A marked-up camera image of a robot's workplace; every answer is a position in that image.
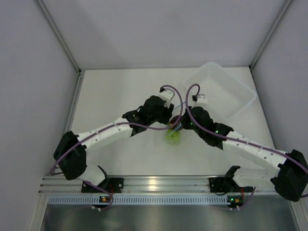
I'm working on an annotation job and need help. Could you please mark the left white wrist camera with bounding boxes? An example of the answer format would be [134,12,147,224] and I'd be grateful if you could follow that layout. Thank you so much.
[158,88,175,108]

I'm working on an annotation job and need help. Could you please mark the white slotted cable duct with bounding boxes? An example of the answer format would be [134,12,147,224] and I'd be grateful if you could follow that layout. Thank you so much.
[48,194,241,205]

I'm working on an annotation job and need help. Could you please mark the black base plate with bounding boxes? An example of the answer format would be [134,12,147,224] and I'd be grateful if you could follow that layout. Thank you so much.
[209,177,241,193]
[81,177,124,194]

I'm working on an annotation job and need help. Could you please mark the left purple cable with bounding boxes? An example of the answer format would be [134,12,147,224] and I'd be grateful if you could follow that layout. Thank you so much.
[49,84,187,176]

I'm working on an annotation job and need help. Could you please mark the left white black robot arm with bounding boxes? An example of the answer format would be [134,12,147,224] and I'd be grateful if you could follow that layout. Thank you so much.
[53,94,174,192]

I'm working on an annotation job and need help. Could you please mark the aluminium frame post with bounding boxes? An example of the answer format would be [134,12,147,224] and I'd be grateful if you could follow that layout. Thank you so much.
[36,0,82,75]
[250,0,296,69]

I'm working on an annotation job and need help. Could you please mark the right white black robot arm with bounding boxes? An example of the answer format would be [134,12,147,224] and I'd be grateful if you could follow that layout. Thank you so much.
[181,106,308,202]

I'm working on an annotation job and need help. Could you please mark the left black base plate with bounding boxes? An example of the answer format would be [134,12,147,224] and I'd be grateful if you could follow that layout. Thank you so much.
[81,177,124,194]

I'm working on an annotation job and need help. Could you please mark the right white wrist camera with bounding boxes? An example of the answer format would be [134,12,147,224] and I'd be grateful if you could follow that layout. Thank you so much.
[192,94,208,107]

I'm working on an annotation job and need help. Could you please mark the purple cable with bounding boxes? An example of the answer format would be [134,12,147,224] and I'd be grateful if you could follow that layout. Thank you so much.
[185,83,308,175]
[49,84,187,176]

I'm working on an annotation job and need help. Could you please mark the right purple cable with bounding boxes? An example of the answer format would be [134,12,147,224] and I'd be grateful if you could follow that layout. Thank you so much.
[185,83,308,175]

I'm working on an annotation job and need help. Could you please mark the left aluminium frame post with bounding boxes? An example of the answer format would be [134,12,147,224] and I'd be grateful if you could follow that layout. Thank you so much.
[36,0,82,75]

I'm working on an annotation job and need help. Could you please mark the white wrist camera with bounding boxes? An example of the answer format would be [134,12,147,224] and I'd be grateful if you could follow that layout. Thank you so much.
[192,94,208,107]
[158,88,175,108]

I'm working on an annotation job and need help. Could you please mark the right aluminium frame post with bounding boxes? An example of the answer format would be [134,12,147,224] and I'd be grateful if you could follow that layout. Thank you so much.
[250,0,296,69]

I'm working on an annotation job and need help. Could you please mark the green fake food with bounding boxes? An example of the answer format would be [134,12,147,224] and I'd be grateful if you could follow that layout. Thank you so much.
[164,128,181,144]

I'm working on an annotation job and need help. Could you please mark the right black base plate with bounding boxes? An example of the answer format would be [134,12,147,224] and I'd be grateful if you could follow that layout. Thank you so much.
[209,177,241,193]

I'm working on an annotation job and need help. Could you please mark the red fake apple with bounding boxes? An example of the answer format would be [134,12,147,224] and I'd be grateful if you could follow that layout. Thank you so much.
[169,115,181,129]

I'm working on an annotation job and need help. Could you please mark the aluminium mounting rail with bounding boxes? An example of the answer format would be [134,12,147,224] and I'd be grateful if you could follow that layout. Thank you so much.
[38,175,287,194]

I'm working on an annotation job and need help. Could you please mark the clear zip top bag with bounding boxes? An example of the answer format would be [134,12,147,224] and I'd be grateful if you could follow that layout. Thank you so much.
[164,102,185,145]

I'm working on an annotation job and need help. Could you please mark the clear plastic bin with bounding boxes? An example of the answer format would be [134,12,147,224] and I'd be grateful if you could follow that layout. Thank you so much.
[182,62,257,121]

